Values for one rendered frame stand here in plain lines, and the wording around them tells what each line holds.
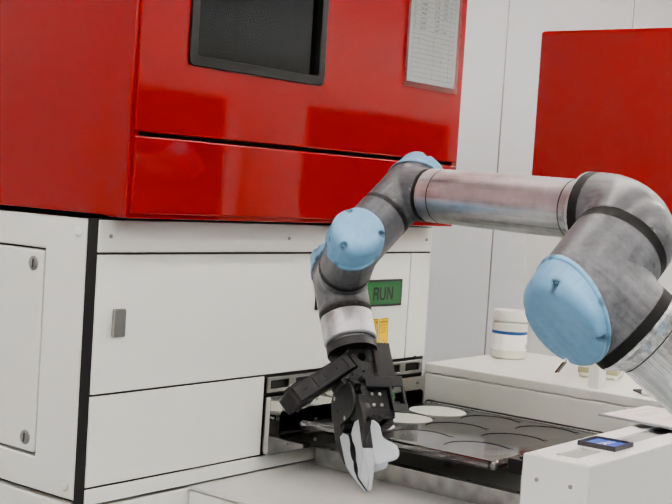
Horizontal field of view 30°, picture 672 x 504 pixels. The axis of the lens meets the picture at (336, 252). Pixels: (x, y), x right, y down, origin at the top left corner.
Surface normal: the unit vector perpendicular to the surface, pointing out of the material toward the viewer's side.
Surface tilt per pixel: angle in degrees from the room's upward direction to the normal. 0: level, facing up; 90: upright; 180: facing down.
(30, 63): 90
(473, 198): 86
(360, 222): 57
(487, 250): 90
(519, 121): 90
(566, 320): 124
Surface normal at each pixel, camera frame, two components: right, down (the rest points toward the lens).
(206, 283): 0.78, 0.08
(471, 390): -0.62, 0.00
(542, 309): -0.67, 0.57
